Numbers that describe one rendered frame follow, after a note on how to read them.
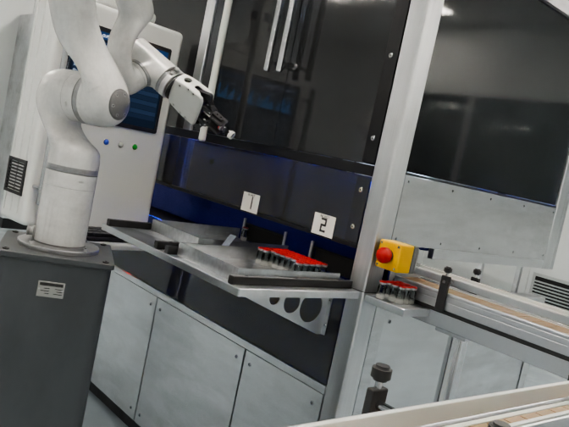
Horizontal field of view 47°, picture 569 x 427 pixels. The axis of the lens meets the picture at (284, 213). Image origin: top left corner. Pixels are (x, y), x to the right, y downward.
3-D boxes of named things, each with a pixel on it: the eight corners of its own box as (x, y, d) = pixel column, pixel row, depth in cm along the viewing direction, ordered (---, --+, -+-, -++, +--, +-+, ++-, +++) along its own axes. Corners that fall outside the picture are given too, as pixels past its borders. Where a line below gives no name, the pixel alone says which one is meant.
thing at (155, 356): (192, 338, 397) (220, 196, 389) (489, 525, 244) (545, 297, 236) (27, 343, 330) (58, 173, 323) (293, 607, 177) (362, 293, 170)
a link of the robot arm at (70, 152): (73, 174, 149) (91, 70, 147) (14, 159, 156) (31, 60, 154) (107, 178, 160) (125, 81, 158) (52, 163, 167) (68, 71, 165)
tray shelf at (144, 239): (228, 240, 228) (229, 235, 228) (377, 298, 176) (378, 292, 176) (101, 229, 196) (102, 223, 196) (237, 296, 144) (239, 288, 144)
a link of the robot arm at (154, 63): (154, 77, 167) (180, 61, 172) (118, 46, 170) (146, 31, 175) (151, 98, 174) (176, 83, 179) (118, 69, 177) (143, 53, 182)
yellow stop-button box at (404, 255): (391, 267, 172) (397, 240, 171) (413, 274, 167) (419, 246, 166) (372, 265, 167) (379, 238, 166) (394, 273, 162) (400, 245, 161)
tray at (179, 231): (237, 237, 224) (239, 228, 224) (286, 256, 205) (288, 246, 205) (151, 230, 202) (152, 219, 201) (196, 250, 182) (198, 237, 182)
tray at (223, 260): (275, 261, 191) (278, 249, 191) (337, 285, 172) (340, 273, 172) (176, 255, 169) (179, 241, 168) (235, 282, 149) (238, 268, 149)
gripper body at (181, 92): (187, 65, 172) (218, 91, 170) (178, 94, 179) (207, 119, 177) (168, 74, 167) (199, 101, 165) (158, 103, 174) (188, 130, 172)
